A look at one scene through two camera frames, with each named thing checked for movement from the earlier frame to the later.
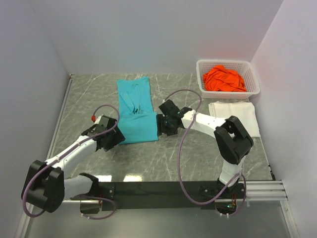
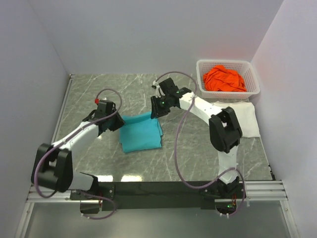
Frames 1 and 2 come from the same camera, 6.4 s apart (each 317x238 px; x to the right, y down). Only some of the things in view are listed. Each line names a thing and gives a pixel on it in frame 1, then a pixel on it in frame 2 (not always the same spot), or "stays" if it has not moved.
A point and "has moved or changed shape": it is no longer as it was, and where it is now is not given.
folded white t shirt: x=243 y=111 stays
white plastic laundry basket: x=244 y=68 stays
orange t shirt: x=220 y=79 stays
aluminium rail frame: x=254 y=190 stays
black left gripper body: x=115 y=137 → x=115 y=122
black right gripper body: x=167 y=126 → x=161 y=105
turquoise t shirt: x=138 y=122 has moved or changed shape
